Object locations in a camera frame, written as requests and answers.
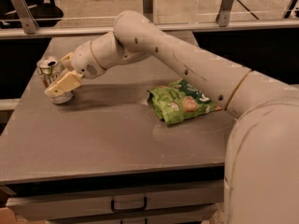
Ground horizontal metal rail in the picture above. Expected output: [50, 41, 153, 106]
[0, 19, 299, 40]

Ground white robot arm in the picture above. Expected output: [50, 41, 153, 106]
[45, 11, 299, 224]

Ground black office chair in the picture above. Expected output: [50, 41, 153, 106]
[0, 0, 64, 29]

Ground metal railing bracket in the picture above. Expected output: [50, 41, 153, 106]
[10, 0, 39, 35]
[142, 0, 153, 21]
[216, 0, 234, 27]

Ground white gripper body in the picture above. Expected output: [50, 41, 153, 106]
[71, 41, 106, 79]

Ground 7up soda can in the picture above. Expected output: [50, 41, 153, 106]
[36, 56, 73, 105]

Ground grey drawer with black handle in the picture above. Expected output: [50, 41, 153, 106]
[7, 180, 223, 224]

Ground middle metal railing bracket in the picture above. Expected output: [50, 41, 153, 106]
[142, 0, 153, 21]

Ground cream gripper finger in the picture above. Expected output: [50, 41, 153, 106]
[60, 52, 73, 70]
[45, 70, 83, 97]

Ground green dang snack bag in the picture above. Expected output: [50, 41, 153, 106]
[148, 78, 221, 126]

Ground right metal railing bracket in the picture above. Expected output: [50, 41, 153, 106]
[216, 0, 234, 27]

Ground left metal railing bracket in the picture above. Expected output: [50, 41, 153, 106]
[10, 0, 39, 35]

